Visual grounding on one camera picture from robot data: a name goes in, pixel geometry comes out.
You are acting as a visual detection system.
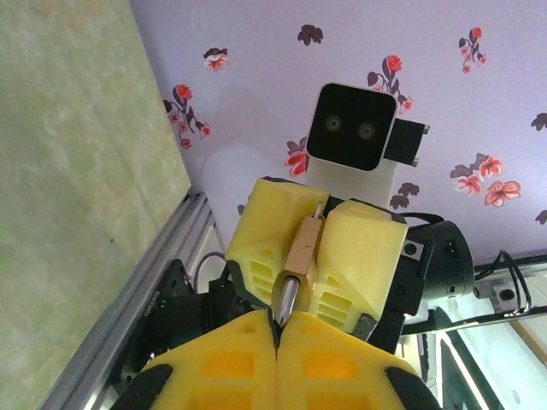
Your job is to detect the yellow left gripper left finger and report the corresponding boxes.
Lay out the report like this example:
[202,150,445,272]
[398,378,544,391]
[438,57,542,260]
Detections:
[113,309,279,410]

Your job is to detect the wooden handled metal tool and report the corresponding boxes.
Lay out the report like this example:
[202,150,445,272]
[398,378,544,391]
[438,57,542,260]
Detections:
[272,215,325,330]

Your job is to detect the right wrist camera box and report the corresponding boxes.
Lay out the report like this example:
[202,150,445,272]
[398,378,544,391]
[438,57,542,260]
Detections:
[303,82,432,210]

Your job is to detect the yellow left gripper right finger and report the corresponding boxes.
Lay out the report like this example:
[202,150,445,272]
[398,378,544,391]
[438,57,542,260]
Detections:
[276,310,441,410]

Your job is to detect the black right gripper wire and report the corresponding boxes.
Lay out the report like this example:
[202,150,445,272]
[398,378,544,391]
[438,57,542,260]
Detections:
[400,211,446,226]

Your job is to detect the wide aluminium base rail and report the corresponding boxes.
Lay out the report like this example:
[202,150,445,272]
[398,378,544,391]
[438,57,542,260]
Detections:
[38,191,217,410]

